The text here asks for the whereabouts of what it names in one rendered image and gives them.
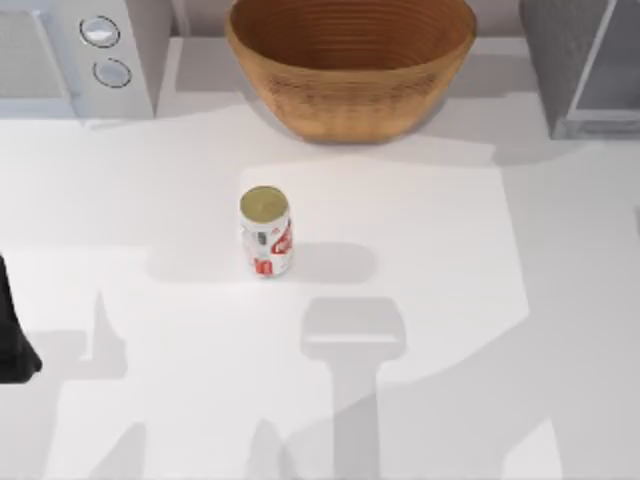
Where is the red and white can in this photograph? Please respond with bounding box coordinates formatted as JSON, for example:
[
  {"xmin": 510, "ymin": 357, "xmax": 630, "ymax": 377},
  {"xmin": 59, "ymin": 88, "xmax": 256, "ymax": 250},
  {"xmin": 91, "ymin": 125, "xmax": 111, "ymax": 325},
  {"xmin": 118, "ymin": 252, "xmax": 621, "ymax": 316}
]
[{"xmin": 238, "ymin": 185, "xmax": 295, "ymax": 279}]

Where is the brown woven basket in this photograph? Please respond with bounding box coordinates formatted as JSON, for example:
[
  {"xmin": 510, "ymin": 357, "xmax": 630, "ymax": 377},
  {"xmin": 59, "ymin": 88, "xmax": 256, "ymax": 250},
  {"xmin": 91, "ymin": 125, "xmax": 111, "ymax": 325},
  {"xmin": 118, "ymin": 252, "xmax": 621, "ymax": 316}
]
[{"xmin": 224, "ymin": 0, "xmax": 478, "ymax": 146}]

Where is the round grey microwave knob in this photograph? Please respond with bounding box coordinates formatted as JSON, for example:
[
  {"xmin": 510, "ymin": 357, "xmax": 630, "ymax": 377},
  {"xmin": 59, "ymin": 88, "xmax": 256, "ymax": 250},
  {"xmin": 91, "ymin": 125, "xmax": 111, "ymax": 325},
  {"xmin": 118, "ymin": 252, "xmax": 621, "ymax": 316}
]
[
  {"xmin": 78, "ymin": 14, "xmax": 122, "ymax": 49},
  {"xmin": 91, "ymin": 56, "xmax": 134, "ymax": 90}
]

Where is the pale microwave oven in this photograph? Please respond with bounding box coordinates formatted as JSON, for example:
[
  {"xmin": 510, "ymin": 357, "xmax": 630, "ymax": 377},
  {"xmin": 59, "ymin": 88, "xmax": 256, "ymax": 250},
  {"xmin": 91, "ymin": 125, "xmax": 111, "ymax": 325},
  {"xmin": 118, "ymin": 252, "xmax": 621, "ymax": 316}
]
[{"xmin": 0, "ymin": 0, "xmax": 172, "ymax": 121}]

